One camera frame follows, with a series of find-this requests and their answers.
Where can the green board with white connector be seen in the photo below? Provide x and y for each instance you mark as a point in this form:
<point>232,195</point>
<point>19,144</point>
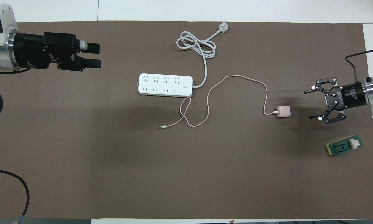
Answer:
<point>343,146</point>

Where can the brown table mat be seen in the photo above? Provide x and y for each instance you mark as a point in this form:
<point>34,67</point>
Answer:
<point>205,174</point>

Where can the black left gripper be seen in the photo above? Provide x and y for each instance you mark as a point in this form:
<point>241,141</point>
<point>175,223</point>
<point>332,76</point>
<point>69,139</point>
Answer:
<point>43,49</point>

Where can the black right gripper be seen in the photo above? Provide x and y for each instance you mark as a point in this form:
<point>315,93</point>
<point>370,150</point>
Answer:
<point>351,95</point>

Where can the white power strip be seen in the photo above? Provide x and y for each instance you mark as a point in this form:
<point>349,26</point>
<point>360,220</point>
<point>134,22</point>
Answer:
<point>164,85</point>

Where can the pink charger block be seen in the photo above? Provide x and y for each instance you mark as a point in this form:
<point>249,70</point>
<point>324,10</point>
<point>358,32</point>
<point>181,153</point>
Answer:
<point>283,112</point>

